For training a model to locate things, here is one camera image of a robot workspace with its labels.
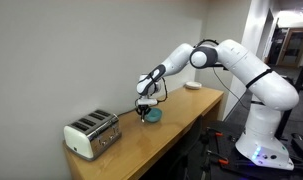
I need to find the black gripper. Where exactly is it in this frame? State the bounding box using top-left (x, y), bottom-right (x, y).
top-left (136, 105), bottom-right (151, 121)

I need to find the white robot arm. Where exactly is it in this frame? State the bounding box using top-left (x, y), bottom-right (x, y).
top-left (136, 39), bottom-right (299, 170)

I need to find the teal bowl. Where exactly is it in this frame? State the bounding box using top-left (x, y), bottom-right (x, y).
top-left (145, 108), bottom-right (162, 123)

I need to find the white round disc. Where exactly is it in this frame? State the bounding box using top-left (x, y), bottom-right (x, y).
top-left (185, 81), bottom-right (202, 90)

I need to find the cream and chrome toaster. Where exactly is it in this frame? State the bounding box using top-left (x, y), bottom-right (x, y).
top-left (63, 109), bottom-right (122, 161)

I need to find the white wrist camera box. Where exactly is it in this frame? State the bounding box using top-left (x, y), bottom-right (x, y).
top-left (137, 99), bottom-right (158, 106)

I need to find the orange handled clamp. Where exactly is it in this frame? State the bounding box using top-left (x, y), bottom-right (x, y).
top-left (207, 150), bottom-right (229, 165)
top-left (206, 127), bottom-right (223, 137)

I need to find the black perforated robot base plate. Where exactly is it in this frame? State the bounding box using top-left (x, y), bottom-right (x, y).
top-left (200, 121), bottom-right (303, 180)

